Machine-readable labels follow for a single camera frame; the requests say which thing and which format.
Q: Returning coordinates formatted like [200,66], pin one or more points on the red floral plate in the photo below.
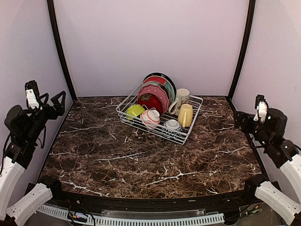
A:
[150,101]

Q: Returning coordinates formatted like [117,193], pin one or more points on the white patterned mug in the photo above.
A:
[182,97]

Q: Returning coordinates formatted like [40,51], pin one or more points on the black front table rail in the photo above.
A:
[228,203]

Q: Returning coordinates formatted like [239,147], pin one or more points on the yellow mug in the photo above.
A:
[185,115]

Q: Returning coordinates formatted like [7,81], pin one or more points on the lime green bowl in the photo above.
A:
[134,111]

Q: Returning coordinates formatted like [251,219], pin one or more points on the black left frame post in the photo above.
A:
[59,48]

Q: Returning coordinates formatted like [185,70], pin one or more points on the white slotted cable duct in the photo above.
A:
[99,220]

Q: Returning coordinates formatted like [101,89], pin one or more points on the black plate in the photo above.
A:
[161,74]

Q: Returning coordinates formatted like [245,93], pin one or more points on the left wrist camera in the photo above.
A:
[32,95]

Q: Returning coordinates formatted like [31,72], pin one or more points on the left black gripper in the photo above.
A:
[54,114]

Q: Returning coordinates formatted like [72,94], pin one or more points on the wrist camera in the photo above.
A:
[261,107]
[32,95]

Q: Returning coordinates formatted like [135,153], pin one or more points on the white and red bowl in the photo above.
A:
[150,118]

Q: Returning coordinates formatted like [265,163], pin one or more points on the black right frame post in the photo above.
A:
[243,49]

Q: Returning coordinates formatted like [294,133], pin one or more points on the blue and white bowl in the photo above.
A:
[173,126]

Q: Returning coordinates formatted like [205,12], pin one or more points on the red and teal plate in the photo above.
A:
[162,79]

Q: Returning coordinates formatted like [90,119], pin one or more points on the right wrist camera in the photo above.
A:
[261,107]

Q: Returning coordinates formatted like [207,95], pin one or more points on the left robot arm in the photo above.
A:
[25,126]

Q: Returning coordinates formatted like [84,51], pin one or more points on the light teal plate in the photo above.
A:
[168,91]

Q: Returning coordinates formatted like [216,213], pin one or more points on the white wire dish rack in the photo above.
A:
[132,99]

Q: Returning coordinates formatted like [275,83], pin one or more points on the black frame post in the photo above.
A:
[243,49]
[59,48]

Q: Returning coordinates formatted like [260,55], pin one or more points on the pink dotted scalloped plate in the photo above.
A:
[158,92]

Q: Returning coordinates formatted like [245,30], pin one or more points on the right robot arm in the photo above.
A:
[269,131]

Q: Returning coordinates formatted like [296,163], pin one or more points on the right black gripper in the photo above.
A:
[248,117]

